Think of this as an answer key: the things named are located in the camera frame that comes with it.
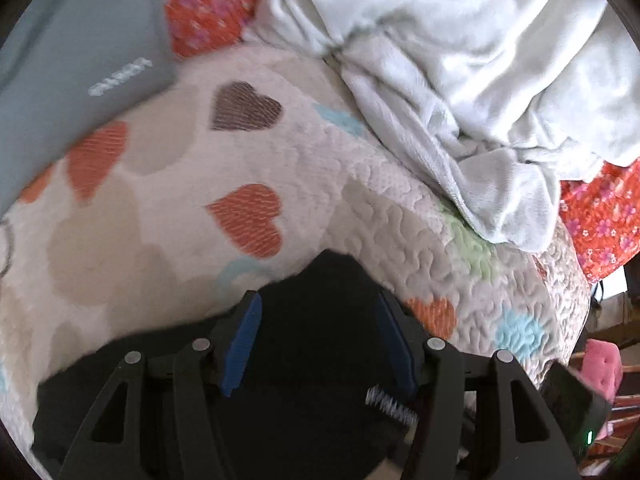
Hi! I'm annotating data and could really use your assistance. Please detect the black pants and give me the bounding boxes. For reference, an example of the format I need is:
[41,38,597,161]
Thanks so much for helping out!
[32,251,416,479]

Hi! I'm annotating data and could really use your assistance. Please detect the pink plush object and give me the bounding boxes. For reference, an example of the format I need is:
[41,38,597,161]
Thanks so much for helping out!
[581,338,625,441]

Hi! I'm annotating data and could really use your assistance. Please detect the heart-patterned quilted bedspread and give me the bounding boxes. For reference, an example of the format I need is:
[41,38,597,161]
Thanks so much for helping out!
[1,47,586,479]

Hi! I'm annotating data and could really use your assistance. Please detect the white fleece blanket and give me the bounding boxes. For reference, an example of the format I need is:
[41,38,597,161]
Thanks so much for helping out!
[243,0,639,252]

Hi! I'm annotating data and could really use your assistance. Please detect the grey laptop bag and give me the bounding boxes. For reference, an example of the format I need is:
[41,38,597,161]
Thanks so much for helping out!
[1,0,176,210]

